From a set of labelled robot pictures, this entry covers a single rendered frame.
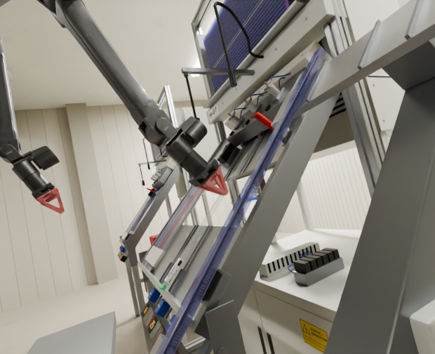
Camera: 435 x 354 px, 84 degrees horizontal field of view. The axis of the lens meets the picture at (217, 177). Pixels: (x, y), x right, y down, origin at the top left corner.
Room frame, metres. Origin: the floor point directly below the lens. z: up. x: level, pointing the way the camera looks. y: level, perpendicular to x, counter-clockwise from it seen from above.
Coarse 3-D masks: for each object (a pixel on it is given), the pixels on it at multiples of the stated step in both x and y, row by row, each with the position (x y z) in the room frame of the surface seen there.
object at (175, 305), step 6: (138, 264) 0.98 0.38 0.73; (144, 270) 0.85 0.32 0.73; (150, 276) 0.75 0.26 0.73; (156, 282) 0.67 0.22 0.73; (156, 288) 0.64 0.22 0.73; (162, 294) 0.58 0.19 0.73; (168, 294) 0.55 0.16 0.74; (168, 300) 0.53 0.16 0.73; (174, 300) 0.52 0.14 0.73; (174, 306) 0.49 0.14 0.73; (192, 318) 0.44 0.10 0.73
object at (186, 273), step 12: (192, 228) 0.78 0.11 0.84; (204, 228) 0.69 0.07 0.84; (216, 228) 0.62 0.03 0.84; (240, 228) 0.52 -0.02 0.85; (180, 240) 0.80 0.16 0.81; (204, 240) 0.64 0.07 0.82; (168, 252) 0.83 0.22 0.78; (180, 252) 0.73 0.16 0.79; (192, 252) 0.65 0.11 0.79; (204, 252) 0.59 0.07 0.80; (228, 252) 0.50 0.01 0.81; (168, 264) 0.75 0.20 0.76; (192, 264) 0.61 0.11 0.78; (156, 276) 0.78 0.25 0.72; (180, 276) 0.60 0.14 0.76; (192, 276) 0.56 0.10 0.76; (168, 288) 0.64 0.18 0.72; (180, 288) 0.58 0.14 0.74; (180, 300) 0.54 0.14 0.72
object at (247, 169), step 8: (296, 120) 0.63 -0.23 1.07; (256, 136) 0.83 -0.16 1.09; (264, 136) 0.76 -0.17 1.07; (224, 144) 1.20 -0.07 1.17; (248, 144) 0.85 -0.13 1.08; (264, 144) 0.72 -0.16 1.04; (280, 144) 0.62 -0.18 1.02; (240, 152) 0.87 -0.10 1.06; (256, 152) 0.73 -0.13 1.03; (280, 152) 0.59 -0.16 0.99; (240, 160) 0.81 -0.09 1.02; (248, 160) 0.74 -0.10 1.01; (256, 160) 0.69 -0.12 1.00; (272, 160) 0.59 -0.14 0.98; (224, 168) 0.92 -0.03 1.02; (232, 168) 0.82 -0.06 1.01; (248, 168) 0.70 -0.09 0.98; (272, 168) 0.69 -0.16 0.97; (224, 176) 0.85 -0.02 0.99; (240, 176) 0.74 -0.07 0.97; (216, 184) 0.90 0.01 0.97
